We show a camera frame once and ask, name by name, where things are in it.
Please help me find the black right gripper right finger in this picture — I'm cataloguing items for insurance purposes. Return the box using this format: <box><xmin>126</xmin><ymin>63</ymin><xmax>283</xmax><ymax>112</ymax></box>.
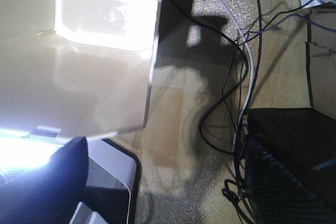
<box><xmin>245</xmin><ymin>139</ymin><xmax>335</xmax><ymax>223</ymax></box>

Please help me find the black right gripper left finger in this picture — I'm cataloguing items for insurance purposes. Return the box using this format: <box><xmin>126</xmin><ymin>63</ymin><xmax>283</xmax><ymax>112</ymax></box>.
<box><xmin>1</xmin><ymin>137</ymin><xmax>88</xmax><ymax>223</ymax></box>

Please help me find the white plastic trash bin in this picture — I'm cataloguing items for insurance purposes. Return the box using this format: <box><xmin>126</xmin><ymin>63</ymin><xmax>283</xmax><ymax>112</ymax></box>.
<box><xmin>1</xmin><ymin>0</ymin><xmax>162</xmax><ymax>141</ymax></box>

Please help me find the black computer tower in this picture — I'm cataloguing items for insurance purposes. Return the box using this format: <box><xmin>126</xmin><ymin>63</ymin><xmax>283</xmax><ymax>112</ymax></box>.
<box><xmin>248</xmin><ymin>108</ymin><xmax>335</xmax><ymax>208</ymax></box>

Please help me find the black cable on floor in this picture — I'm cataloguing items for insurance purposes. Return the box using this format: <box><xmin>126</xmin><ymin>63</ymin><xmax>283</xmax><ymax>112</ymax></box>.
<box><xmin>162</xmin><ymin>0</ymin><xmax>249</xmax><ymax>155</ymax></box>

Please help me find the white cable on floor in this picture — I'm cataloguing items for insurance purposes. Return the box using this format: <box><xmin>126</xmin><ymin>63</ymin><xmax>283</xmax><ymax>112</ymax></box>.
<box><xmin>202</xmin><ymin>0</ymin><xmax>256</xmax><ymax>156</ymax></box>

